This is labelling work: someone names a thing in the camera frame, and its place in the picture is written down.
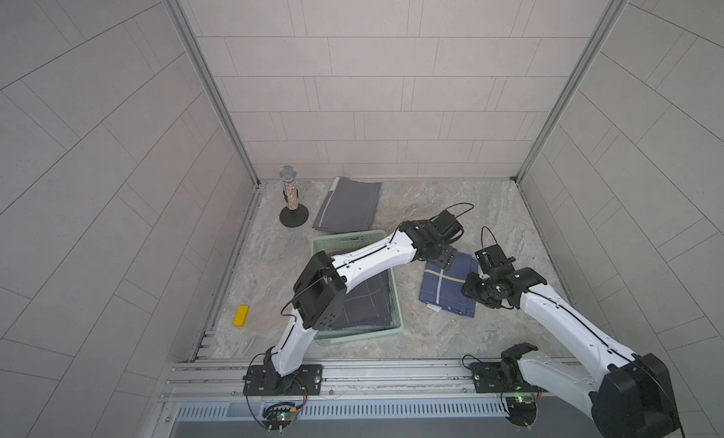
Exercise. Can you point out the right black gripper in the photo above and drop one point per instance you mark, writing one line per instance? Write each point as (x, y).
(468, 289)

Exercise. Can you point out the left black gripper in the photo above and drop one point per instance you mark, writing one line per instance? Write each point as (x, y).
(444, 255)

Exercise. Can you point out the blue striped pillowcase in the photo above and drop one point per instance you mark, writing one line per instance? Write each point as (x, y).
(443, 288)

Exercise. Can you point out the dark grey checked pillowcase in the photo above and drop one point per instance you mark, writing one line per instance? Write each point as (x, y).
(368, 306)

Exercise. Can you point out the mint green plastic basket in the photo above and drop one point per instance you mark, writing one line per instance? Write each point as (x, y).
(343, 243)

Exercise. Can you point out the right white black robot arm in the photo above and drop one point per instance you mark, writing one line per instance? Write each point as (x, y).
(625, 394)

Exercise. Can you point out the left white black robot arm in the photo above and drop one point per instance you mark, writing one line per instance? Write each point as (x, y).
(320, 291)

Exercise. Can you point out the plain grey folded pillowcase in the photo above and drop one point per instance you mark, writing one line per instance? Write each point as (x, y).
(349, 206)

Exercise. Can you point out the right green circuit board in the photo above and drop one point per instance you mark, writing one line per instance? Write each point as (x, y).
(521, 411)

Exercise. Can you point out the green circuit board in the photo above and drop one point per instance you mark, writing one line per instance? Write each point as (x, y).
(280, 415)
(521, 411)

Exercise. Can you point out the yellow rectangular block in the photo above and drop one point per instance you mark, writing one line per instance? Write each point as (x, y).
(240, 316)

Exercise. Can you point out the left green circuit board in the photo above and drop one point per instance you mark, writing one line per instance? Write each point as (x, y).
(280, 415)

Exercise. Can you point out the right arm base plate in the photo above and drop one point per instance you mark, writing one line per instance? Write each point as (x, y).
(488, 378)

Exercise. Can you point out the aluminium mounting rail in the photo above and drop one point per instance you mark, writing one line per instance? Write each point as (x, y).
(349, 379)

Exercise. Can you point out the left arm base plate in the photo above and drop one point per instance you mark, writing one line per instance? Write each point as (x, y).
(262, 381)

